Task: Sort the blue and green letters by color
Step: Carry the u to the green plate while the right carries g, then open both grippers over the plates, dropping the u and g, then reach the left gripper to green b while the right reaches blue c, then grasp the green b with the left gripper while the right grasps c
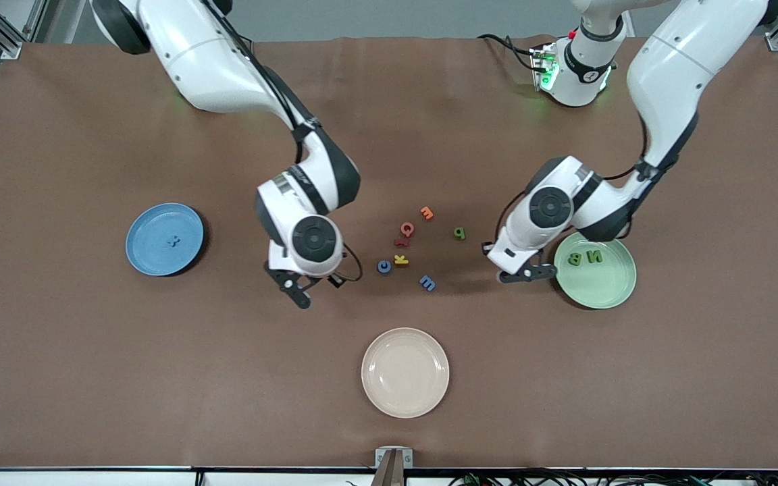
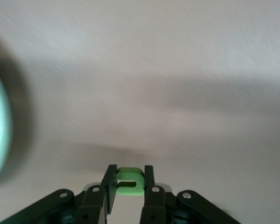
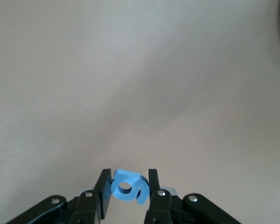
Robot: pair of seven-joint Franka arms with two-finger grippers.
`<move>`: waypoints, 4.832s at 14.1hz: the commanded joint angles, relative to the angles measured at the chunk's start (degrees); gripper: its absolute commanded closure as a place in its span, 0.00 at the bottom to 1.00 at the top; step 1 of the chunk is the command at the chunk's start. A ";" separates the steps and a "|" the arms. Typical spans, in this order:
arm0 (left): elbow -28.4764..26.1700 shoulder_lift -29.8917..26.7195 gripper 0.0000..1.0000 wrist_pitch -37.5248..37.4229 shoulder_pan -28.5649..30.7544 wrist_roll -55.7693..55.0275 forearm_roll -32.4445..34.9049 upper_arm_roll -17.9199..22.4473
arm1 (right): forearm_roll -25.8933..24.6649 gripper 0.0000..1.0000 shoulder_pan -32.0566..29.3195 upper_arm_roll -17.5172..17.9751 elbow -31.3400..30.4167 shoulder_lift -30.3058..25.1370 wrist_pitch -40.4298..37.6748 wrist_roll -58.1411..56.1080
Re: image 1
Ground cream round plate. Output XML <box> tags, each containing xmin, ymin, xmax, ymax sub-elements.
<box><xmin>361</xmin><ymin>327</ymin><xmax>450</xmax><ymax>419</ymax></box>

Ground tangled black floor cables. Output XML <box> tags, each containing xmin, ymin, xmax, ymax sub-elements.
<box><xmin>446</xmin><ymin>462</ymin><xmax>778</xmax><ymax>486</ymax></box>

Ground white table edge rail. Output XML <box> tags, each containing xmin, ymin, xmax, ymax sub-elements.
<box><xmin>0</xmin><ymin>468</ymin><xmax>778</xmax><ymax>486</ymax></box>

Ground green round plate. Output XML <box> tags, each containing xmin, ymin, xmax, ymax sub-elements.
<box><xmin>554</xmin><ymin>233</ymin><xmax>637</xmax><ymax>310</ymax></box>

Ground grey metal mount bracket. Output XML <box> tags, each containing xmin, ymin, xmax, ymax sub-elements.
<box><xmin>372</xmin><ymin>446</ymin><xmax>414</xmax><ymax>486</ymax></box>

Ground blue round plate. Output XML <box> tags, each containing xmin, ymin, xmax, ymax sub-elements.
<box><xmin>125</xmin><ymin>202</ymin><xmax>205</xmax><ymax>277</ymax></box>

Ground brown table mat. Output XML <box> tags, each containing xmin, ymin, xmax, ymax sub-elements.
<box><xmin>0</xmin><ymin>34</ymin><xmax>778</xmax><ymax>471</ymax></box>

